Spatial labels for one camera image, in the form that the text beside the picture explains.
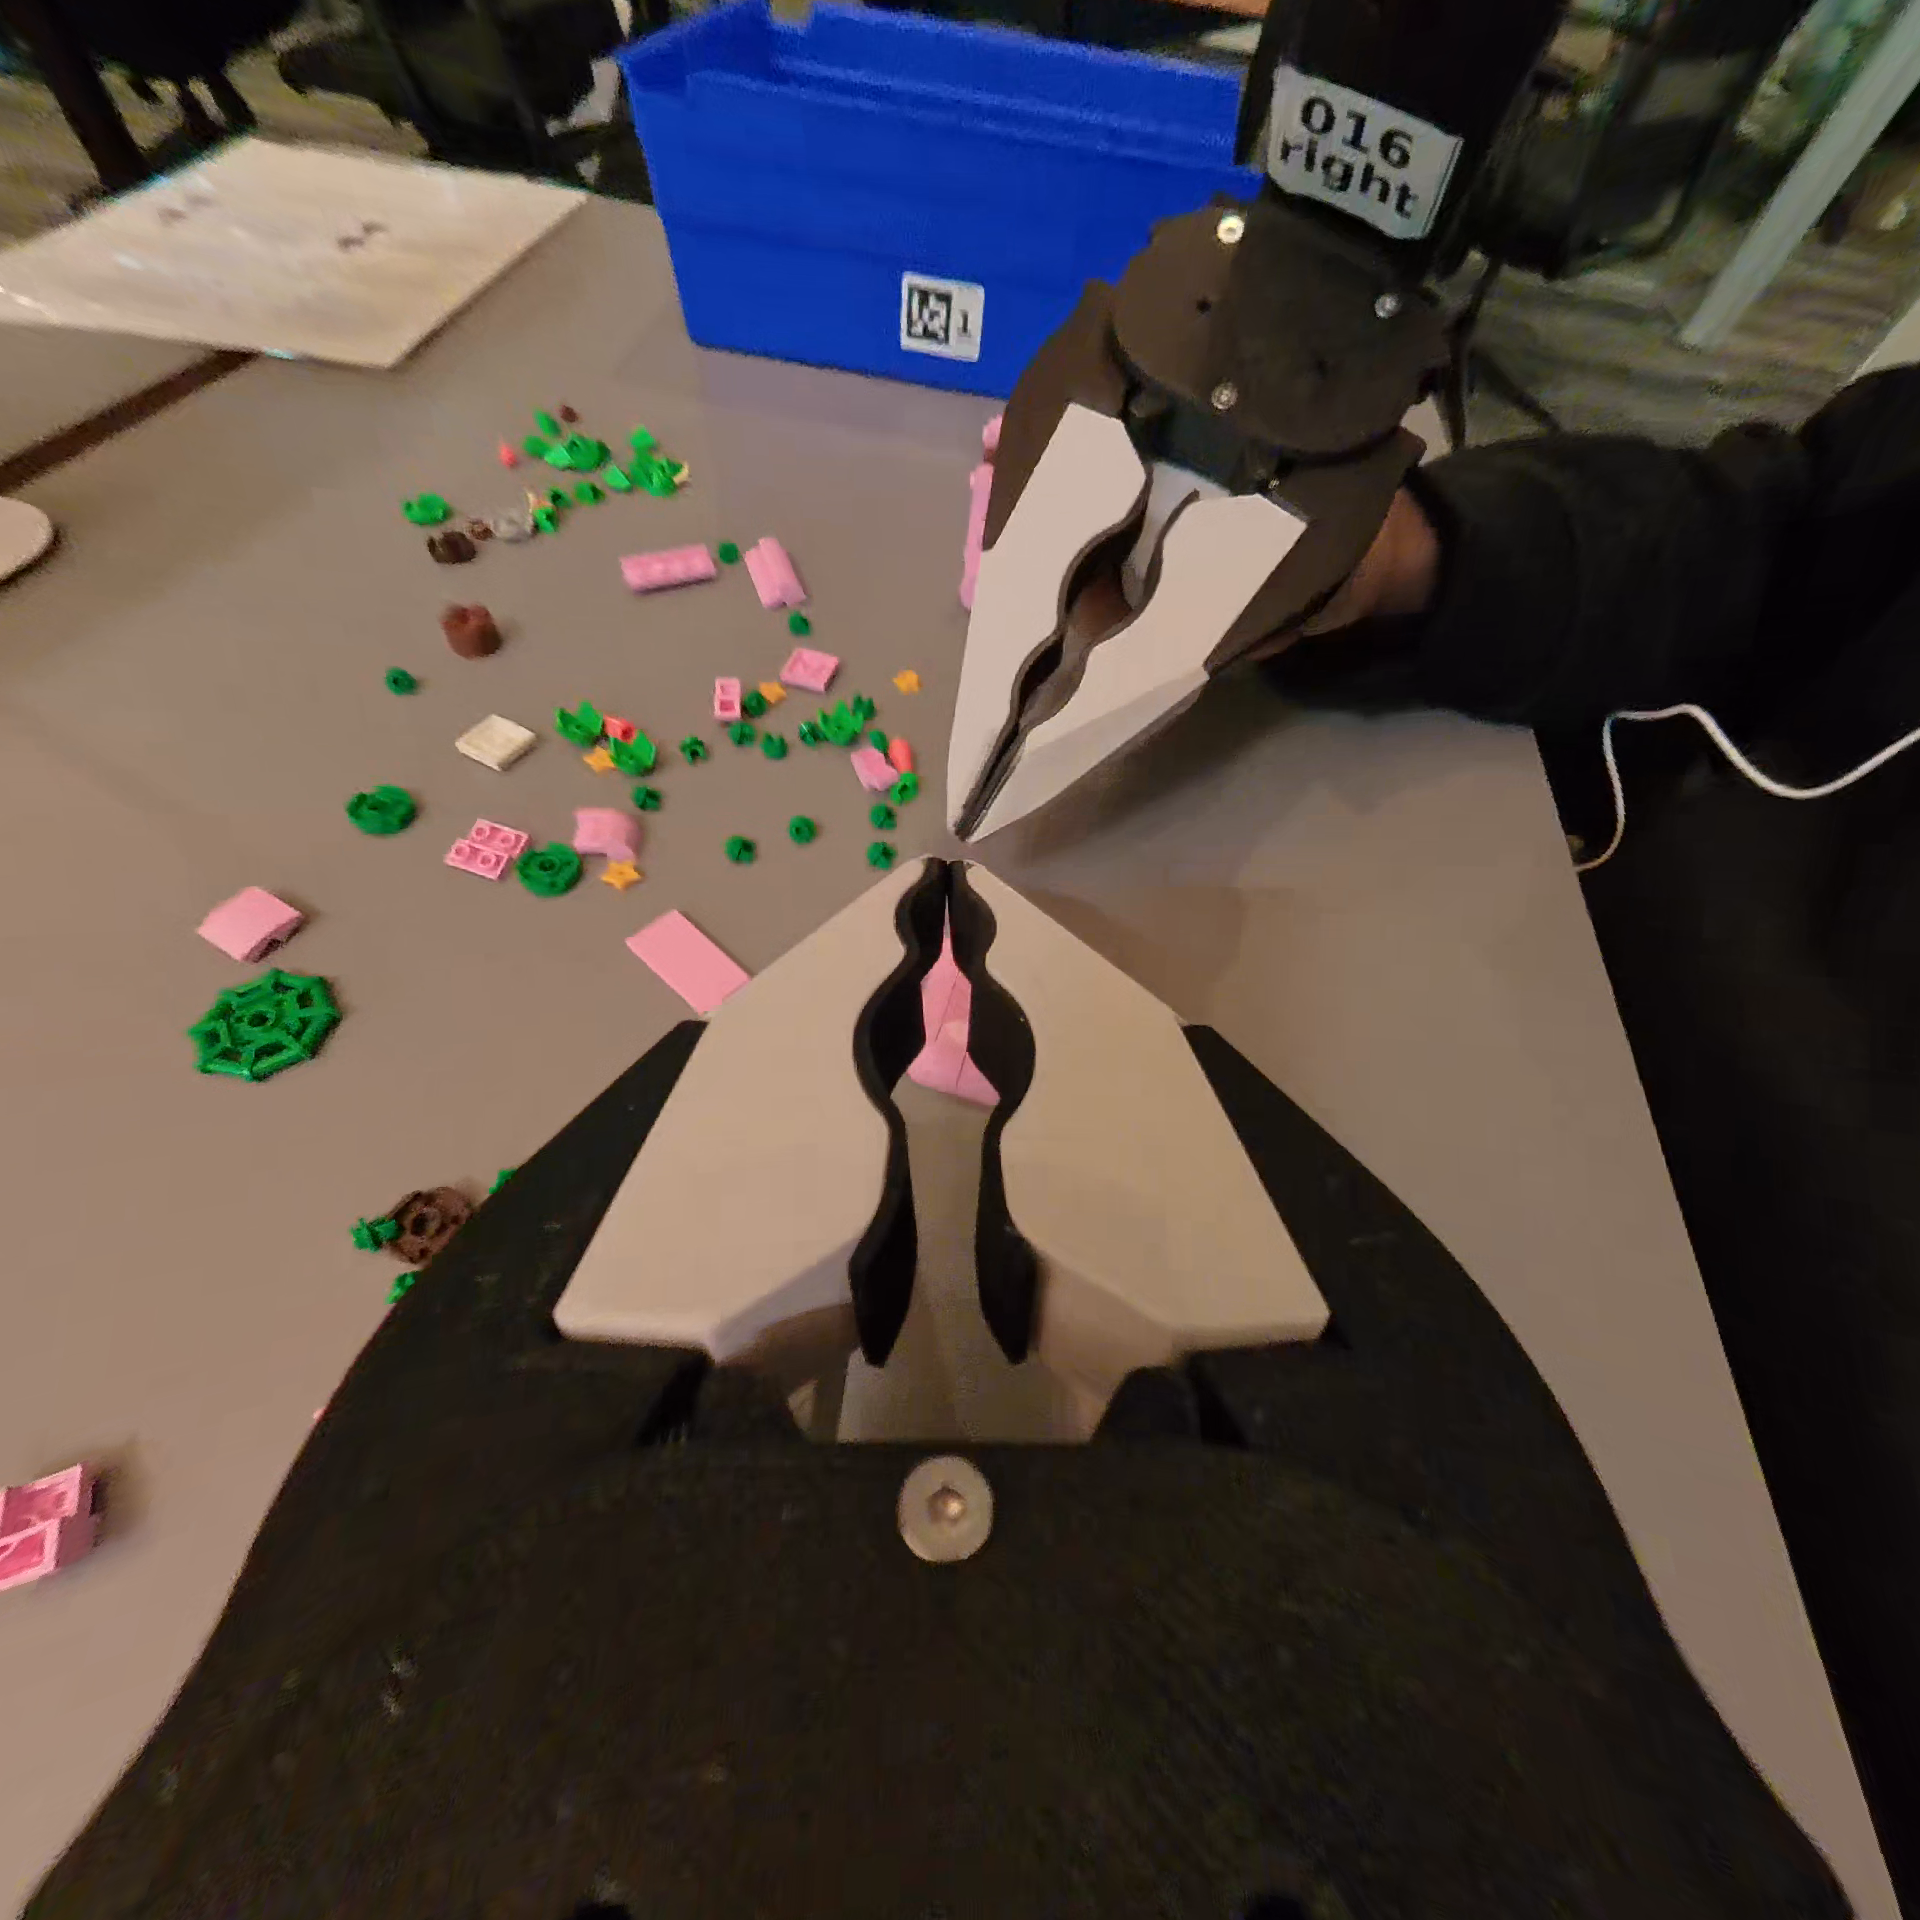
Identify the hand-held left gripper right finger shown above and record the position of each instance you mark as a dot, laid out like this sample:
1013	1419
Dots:
1171	1201

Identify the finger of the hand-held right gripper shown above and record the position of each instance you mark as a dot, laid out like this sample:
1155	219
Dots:
1037	571
1202	599

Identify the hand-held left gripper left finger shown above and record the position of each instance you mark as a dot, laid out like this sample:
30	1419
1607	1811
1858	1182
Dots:
722	1201

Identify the pink square brick base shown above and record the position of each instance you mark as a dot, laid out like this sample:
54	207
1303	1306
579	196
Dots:
946	1036

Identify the person's right forearm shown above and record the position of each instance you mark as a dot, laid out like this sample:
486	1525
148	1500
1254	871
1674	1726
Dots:
1651	557

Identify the person's right hand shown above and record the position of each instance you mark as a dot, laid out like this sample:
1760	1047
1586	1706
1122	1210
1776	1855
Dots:
1396	571

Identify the pink and brown brick figure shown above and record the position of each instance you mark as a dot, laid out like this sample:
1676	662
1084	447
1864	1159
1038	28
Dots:
979	524

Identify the pink flat rectangular tile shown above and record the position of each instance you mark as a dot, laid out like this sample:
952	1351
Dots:
686	961

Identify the pink square jumper plate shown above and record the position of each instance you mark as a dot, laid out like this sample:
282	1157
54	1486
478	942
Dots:
810	671

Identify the pink half cylinder brick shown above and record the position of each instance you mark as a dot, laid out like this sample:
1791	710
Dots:
775	573

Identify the dark brown round plate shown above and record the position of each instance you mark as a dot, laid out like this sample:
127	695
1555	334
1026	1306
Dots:
431	1226

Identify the pink curved brick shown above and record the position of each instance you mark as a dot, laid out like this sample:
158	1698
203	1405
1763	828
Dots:
610	836

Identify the blue plastic bin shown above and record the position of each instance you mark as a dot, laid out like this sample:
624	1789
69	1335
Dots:
902	181

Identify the pink stepped studded plate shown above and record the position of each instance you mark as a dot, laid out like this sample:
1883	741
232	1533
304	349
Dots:
486	849

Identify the green spiky leaf element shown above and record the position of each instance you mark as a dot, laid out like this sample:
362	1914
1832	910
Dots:
579	725

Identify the green octagonal web piece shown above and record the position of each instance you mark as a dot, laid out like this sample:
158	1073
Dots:
263	1026

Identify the white square plate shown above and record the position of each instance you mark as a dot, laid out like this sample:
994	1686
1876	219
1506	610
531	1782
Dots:
495	743

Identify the pink curved slope tile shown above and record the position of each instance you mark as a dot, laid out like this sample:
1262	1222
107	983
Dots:
248	923

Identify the brown round brick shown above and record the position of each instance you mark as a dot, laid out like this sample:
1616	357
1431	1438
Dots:
471	633

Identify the small dark brown piece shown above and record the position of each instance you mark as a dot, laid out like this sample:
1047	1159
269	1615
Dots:
451	547

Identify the person's black clothing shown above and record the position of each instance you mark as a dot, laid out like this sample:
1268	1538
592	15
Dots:
1771	1201

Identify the pink corner panel brick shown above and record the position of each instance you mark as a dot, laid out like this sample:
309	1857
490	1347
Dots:
45	1530

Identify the printed paper sheet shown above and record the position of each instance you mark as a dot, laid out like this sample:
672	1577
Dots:
284	247

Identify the white book stand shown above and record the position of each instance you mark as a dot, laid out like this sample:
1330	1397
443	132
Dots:
20	540

